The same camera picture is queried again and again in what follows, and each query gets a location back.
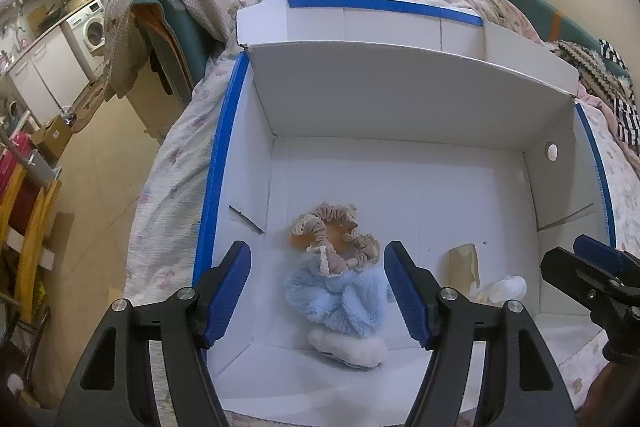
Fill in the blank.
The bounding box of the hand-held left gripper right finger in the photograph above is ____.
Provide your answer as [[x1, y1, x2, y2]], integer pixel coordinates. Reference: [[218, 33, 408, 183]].
[[383, 240, 582, 427]]

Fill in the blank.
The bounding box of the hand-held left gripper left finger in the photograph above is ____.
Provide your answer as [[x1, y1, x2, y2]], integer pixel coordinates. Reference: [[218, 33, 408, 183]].
[[54, 240, 252, 427]]

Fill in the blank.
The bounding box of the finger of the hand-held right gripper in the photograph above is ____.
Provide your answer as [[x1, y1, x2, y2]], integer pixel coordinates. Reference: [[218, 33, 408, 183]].
[[540, 246, 640, 319], [572, 234, 640, 281]]

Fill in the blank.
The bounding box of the beige cloth piece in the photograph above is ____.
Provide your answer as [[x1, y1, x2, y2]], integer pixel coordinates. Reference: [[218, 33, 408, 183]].
[[446, 244, 482, 294]]

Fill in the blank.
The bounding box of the blue fluffy scrunchie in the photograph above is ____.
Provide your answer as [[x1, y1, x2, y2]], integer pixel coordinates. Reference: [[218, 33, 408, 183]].
[[284, 257, 395, 339]]

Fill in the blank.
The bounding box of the white gauze scrunchie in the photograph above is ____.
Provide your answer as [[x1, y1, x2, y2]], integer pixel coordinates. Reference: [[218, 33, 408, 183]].
[[472, 274, 528, 306]]

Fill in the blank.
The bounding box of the white fluffy scrunchie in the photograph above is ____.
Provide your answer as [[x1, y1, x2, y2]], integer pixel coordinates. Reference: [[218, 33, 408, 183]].
[[307, 327, 389, 371]]

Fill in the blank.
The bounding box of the beige lace scrunchie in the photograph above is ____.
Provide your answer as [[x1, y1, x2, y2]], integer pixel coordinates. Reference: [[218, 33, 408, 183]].
[[291, 202, 385, 279]]

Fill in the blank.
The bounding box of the white cardboard box blue tape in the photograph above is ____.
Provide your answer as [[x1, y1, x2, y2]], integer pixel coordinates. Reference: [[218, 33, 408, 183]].
[[191, 0, 618, 427]]

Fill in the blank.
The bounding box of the person's right forearm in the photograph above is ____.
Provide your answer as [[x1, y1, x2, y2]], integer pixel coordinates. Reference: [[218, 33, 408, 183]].
[[582, 359, 640, 427]]

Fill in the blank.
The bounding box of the bed with floral bedding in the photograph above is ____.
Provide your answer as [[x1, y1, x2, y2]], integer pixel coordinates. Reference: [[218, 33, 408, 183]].
[[124, 0, 640, 427]]

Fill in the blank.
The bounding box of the black white striped cloth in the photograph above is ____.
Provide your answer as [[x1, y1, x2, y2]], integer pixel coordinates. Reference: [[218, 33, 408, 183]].
[[597, 38, 640, 154]]

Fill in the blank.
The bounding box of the patterned knit pillow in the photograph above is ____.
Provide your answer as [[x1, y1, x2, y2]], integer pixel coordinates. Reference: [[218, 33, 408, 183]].
[[554, 39, 632, 98]]

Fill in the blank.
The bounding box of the yellow wooden rack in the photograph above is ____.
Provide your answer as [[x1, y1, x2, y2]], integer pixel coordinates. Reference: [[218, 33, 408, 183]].
[[0, 132, 64, 324]]

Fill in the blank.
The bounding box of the flat cardboard sheet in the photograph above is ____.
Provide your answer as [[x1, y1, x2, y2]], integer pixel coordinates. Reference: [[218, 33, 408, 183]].
[[69, 81, 110, 128]]

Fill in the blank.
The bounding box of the brown cardboard carton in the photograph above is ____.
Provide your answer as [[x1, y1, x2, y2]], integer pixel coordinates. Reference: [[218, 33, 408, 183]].
[[31, 114, 74, 161]]

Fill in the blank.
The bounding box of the red bag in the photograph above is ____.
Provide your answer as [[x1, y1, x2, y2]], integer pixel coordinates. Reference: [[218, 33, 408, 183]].
[[0, 132, 32, 234]]

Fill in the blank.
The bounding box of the teal headboard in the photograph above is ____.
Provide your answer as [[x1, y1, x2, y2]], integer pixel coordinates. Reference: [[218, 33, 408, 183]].
[[504, 0, 632, 72]]

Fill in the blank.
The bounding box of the white base cabinet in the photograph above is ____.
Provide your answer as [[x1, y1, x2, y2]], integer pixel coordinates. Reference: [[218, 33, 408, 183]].
[[6, 27, 92, 128]]

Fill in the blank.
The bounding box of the white washing machine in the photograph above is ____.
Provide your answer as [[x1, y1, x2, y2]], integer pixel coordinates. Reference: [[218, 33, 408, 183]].
[[64, 0, 109, 81]]

